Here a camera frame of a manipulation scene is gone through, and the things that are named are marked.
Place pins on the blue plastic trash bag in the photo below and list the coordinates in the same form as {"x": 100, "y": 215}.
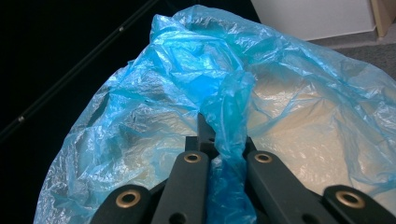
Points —
{"x": 174, "y": 71}

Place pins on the light wooden desk frame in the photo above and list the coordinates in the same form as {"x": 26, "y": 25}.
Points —
{"x": 384, "y": 15}

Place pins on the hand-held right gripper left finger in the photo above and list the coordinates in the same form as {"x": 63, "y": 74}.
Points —
{"x": 204, "y": 132}

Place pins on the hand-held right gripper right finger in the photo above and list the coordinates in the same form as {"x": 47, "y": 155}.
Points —
{"x": 249, "y": 146}

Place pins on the black stand pole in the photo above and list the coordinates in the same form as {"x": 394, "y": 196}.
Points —
{"x": 71, "y": 73}

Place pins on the white cabinet panel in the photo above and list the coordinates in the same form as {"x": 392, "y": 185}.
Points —
{"x": 311, "y": 17}

